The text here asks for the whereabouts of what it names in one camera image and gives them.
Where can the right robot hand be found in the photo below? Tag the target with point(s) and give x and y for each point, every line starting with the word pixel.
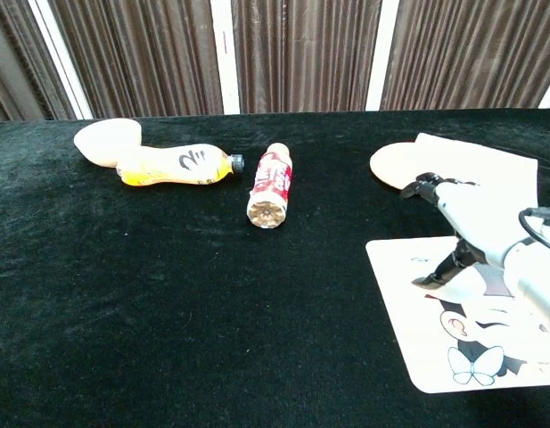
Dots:
pixel 479 214

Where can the white computer mouse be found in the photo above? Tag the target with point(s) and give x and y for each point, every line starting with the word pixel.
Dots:
pixel 462 290

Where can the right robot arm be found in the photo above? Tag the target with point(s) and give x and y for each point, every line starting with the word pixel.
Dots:
pixel 539 281

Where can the cartoon girl mouse pad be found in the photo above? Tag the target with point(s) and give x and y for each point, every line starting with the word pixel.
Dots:
pixel 399 290

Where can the white folded cloth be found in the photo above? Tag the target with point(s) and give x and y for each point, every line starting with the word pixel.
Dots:
pixel 479 160

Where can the round woven coaster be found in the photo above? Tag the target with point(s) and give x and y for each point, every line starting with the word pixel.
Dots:
pixel 390 167

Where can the brown pleated curtain panel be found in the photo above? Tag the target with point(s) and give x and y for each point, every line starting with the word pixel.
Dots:
pixel 11 67
pixel 301 53
pixel 470 53
pixel 141 58

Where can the red label coffee bottle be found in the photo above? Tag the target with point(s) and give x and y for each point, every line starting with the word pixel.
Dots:
pixel 272 178

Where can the black velvet tablecloth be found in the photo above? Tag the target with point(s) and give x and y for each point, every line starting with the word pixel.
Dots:
pixel 212 312

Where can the orange drink bottle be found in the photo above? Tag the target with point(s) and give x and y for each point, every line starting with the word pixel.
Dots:
pixel 167 169

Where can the white bowl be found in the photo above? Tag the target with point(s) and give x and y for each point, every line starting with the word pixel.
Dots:
pixel 100 142

